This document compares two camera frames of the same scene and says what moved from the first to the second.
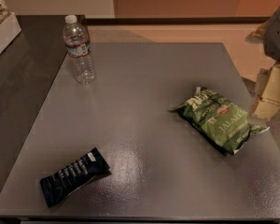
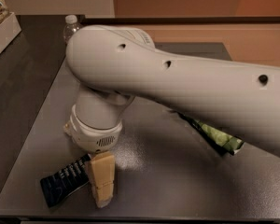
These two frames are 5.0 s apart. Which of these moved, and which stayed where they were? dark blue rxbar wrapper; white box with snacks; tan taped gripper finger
Moved: tan taped gripper finger
Stayed: dark blue rxbar wrapper; white box with snacks
